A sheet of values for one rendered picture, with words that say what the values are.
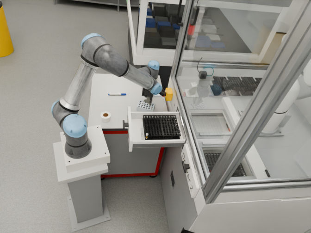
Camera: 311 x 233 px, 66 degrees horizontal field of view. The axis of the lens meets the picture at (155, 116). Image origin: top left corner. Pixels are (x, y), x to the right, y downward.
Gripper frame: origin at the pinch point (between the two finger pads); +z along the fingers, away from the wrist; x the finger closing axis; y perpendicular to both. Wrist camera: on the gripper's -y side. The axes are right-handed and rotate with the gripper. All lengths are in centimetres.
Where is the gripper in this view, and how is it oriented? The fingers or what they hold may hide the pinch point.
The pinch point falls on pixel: (151, 103)
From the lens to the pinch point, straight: 179.8
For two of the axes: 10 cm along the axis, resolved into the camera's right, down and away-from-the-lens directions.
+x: -1.7, 6.9, -7.0
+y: -9.8, -2.1, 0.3
